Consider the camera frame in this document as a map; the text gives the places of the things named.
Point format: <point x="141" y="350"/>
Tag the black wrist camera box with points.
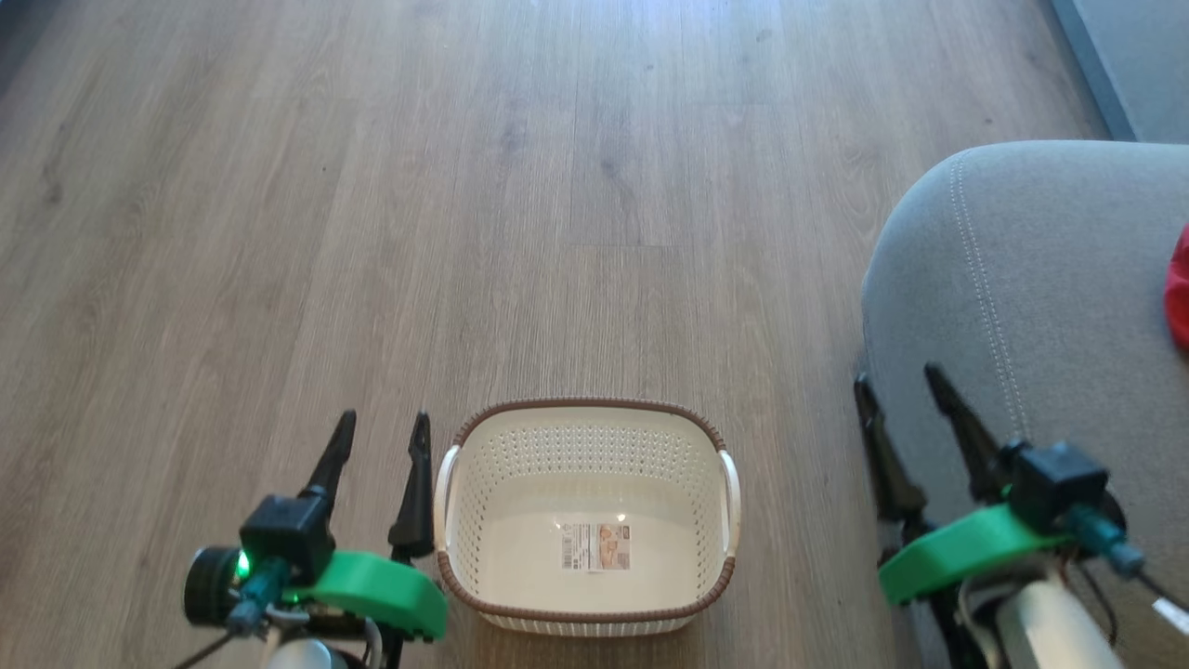
<point x="288" y="534"/>
<point x="1059" y="483"/>

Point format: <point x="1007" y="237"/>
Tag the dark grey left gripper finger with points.
<point x="333" y="465"/>
<point x="416" y="511"/>

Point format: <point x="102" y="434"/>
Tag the grey baseboard strip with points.
<point x="1091" y="65"/>

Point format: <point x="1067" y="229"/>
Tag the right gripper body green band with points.
<point x="957" y="553"/>

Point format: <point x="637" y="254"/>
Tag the red garment with white trim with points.
<point x="1180" y="288"/>

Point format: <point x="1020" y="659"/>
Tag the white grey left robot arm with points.
<point x="302" y="655"/>

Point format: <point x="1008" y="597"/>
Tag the grey fabric sofa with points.
<point x="1050" y="279"/>

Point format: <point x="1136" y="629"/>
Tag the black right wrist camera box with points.
<point x="1059" y="483"/>

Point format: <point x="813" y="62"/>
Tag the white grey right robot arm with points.
<point x="1050" y="623"/>

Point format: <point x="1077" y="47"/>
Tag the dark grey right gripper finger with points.
<point x="892" y="474"/>
<point x="975" y="451"/>

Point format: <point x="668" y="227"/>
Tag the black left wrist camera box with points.
<point x="288" y="534"/>

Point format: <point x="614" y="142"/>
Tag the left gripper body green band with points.
<point x="381" y="590"/>

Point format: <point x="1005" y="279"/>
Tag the white plastic laundry basket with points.
<point x="576" y="437"/>

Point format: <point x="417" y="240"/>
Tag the paper label sticker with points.
<point x="594" y="546"/>

